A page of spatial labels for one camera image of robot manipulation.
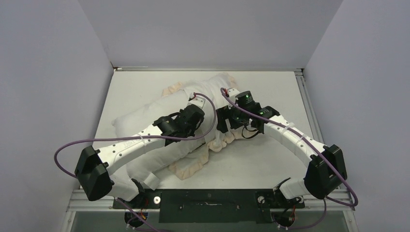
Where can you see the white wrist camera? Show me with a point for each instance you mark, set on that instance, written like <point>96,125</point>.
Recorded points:
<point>196,100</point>
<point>231,93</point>

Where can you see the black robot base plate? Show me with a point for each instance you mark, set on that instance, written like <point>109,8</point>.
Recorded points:
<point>213,205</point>

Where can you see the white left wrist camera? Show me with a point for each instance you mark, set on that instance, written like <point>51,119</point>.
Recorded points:
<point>196,100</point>

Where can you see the white pillow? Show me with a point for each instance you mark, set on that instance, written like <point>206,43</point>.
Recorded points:
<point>143,168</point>

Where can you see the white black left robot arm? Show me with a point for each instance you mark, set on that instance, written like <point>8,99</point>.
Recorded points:
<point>95,169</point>

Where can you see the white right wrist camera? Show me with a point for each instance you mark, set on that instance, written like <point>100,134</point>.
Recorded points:
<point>231,93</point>

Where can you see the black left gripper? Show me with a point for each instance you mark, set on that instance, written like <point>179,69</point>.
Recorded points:
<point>191,132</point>

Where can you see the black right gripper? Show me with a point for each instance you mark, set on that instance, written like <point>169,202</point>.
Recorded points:
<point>225,113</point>

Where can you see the aluminium frame rail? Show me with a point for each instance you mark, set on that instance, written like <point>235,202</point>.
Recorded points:
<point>259,163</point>

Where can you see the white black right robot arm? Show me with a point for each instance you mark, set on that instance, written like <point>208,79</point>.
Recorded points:
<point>325,164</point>

